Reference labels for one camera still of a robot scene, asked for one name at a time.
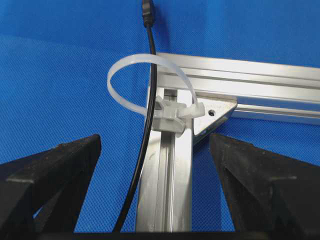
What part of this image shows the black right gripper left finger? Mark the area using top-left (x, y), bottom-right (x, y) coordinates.
top-left (0, 134), bottom-right (102, 240)

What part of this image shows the aluminium corner bracket right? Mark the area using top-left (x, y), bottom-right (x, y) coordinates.
top-left (193, 91), bottom-right (238, 138)

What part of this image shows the white plastic cable clip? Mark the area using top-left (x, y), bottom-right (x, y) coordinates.
top-left (151, 95), bottom-right (187, 135)

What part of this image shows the blue mesh table mat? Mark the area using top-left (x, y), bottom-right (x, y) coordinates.
top-left (0, 0), bottom-right (320, 233)

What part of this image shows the white zip tie loop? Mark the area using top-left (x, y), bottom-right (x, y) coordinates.
top-left (106, 52), bottom-right (205, 119)

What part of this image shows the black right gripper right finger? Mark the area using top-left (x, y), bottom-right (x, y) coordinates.
top-left (209, 133), bottom-right (320, 240)

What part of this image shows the black usb cable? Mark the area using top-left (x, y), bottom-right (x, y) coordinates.
top-left (111, 0), bottom-right (158, 233)

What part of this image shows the aluminium extrusion frame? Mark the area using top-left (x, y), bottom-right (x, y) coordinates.
top-left (135, 53), bottom-right (320, 232)

